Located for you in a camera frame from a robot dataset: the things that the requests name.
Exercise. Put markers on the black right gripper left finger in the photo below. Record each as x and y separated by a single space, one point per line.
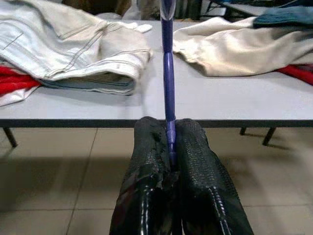
144 171

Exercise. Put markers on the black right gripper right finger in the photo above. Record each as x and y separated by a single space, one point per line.
198 171

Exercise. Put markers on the purple plastic hanger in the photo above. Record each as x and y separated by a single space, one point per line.
168 73

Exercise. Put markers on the grey table with black legs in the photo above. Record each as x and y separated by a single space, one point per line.
73 123

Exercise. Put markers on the beige garment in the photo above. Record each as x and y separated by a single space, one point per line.
232 49

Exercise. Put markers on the small white case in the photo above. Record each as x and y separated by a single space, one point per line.
144 28

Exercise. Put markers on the light denim jeans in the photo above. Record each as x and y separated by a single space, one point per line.
61 44

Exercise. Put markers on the red and white garment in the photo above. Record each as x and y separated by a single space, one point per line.
14 78

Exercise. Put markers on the teal garment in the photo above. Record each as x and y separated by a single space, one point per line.
281 17

